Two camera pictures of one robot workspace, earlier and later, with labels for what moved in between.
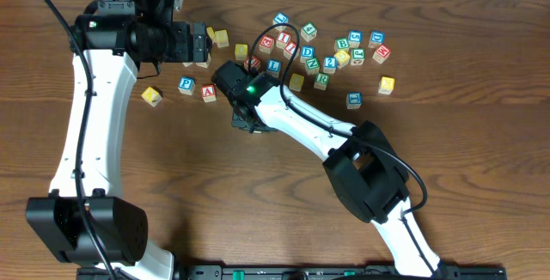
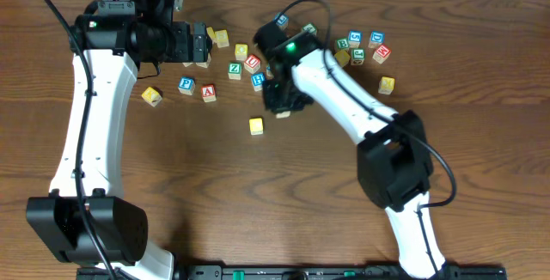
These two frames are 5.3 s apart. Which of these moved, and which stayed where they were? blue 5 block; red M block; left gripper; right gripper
Moved: right gripper
Stayed: blue 5 block; red M block; left gripper
